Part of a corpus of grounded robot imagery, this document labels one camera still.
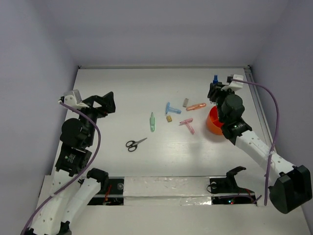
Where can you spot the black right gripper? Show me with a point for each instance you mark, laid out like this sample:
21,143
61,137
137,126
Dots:
215,90

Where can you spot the grey eraser block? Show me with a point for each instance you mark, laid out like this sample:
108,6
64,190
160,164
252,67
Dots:
185,103

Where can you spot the black scissors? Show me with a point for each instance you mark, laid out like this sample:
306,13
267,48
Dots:
132,145

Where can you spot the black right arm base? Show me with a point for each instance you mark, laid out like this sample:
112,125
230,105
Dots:
227,183

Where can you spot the pink translucent pen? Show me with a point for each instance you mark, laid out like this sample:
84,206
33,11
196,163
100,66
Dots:
188,125

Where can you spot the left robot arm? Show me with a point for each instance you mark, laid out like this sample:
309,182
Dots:
74,183

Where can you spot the green translucent pen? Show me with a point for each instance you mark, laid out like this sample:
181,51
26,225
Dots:
152,122

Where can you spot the orange round divided container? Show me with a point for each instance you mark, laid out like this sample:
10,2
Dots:
212,122

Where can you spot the blue white glue bottle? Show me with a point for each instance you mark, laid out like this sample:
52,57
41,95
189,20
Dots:
215,79

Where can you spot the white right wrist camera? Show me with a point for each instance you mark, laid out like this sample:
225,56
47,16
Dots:
234,83

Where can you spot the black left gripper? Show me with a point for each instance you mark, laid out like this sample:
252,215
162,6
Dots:
107,101

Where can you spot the aluminium table edge rail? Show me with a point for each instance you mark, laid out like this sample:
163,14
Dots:
258,105

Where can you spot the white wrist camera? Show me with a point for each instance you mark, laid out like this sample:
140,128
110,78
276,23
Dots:
234,83
73,99

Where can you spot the small yellow eraser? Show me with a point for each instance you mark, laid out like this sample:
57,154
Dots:
169,118

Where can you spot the orange translucent pen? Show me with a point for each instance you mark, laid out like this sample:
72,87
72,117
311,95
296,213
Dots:
195,107

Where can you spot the blue translucent pen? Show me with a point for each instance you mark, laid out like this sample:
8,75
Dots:
170,109

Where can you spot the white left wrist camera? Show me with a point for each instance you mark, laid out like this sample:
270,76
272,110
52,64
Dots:
73,99

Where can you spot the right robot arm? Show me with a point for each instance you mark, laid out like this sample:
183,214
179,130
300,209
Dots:
287,186

